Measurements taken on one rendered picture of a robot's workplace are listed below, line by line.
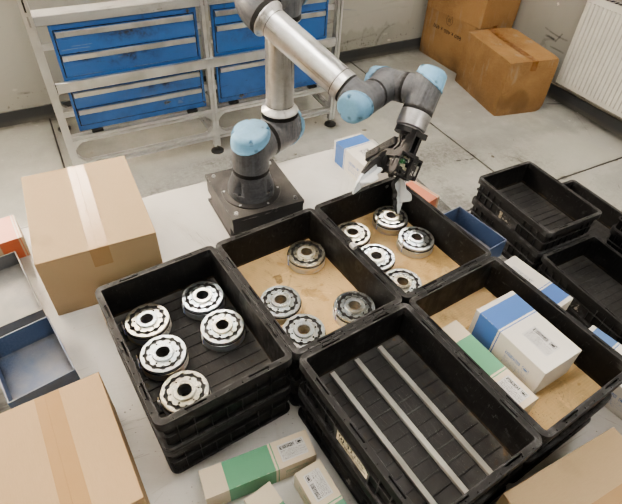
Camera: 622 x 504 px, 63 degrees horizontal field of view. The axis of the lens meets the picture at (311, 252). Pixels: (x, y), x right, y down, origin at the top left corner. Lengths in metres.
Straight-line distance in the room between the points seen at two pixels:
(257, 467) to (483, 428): 0.48
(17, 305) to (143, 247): 0.40
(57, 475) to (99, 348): 0.43
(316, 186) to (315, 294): 0.65
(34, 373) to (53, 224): 0.39
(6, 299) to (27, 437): 0.58
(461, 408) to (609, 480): 0.29
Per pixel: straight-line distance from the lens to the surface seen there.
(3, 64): 3.86
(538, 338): 1.24
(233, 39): 3.11
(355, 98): 1.20
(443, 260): 1.47
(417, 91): 1.28
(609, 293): 2.29
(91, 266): 1.45
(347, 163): 1.93
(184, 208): 1.80
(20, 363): 1.49
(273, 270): 1.37
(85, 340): 1.48
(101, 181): 1.64
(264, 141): 1.52
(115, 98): 3.05
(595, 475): 1.19
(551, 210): 2.39
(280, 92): 1.56
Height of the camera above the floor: 1.82
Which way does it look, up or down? 44 degrees down
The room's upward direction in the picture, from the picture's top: 3 degrees clockwise
